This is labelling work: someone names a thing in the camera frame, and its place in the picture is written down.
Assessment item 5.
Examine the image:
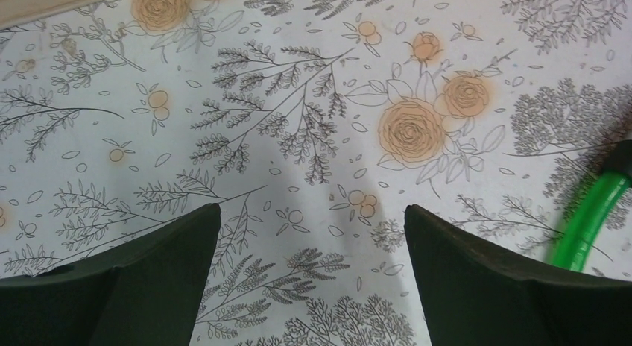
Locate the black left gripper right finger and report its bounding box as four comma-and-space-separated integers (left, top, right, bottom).
404, 204, 631, 345

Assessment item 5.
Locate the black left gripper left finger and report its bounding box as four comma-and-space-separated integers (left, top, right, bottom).
1, 204, 221, 345

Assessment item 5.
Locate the green cable lock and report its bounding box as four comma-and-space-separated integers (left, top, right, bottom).
548, 137, 631, 272

